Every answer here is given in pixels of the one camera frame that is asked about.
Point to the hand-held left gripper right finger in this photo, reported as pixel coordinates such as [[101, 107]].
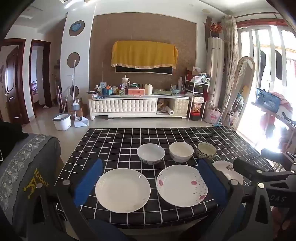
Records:
[[211, 183]]

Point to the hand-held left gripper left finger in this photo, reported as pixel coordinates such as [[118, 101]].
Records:
[[89, 183]]

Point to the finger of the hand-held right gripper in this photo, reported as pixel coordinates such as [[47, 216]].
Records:
[[245, 168], [277, 155]]

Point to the white plate with brown flower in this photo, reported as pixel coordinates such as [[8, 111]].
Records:
[[223, 170]]

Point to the white plate with pink flowers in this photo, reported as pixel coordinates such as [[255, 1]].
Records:
[[181, 188]]

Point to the blue patterned rim bowl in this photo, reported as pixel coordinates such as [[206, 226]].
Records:
[[206, 150]]

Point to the plain white plate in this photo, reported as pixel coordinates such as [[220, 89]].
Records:
[[122, 190]]

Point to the cream bowl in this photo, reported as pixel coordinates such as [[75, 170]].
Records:
[[181, 150]]

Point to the white bowl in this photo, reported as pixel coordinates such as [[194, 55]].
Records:
[[150, 151]]

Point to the black checked tablecloth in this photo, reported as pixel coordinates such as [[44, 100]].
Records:
[[120, 139]]

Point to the blue plastic basket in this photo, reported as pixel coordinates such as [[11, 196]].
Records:
[[267, 99]]

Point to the pink bag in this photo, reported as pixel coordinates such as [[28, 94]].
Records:
[[212, 115]]

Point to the grey chair cover cloth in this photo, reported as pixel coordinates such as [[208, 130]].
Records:
[[25, 162]]

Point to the white mop bucket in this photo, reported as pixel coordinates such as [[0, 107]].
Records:
[[62, 121]]

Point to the standing mirror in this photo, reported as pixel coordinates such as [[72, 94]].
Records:
[[240, 92]]

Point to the broom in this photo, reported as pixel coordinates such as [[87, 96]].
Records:
[[75, 105]]

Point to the white tufted television cabinet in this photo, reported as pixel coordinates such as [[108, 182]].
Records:
[[122, 106]]

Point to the white paper roll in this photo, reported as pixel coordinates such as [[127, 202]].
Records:
[[168, 111]]

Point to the black cloth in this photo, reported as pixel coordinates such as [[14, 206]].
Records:
[[11, 134]]

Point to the orange box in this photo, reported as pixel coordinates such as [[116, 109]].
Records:
[[135, 91]]

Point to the standing air conditioner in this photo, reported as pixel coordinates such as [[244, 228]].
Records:
[[215, 69]]

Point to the white cup with straw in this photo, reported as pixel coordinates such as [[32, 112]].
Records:
[[126, 82]]

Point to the patterned curtain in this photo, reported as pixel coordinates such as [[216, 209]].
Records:
[[231, 58]]

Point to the white plastic jug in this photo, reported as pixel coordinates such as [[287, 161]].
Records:
[[148, 89]]

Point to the dark red wooden door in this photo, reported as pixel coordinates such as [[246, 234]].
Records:
[[11, 81]]

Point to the yellow cloth cover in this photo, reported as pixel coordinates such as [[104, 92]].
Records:
[[143, 53]]

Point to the orange artificial flowers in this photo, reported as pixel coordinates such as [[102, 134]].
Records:
[[216, 27]]

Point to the round brown wall disc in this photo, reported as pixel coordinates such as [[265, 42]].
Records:
[[77, 91], [73, 59]]

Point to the dark red door frame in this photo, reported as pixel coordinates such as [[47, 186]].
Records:
[[48, 74]]

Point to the wall television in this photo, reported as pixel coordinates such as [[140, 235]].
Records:
[[143, 70]]

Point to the blue wall clock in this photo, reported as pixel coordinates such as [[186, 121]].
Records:
[[75, 26]]

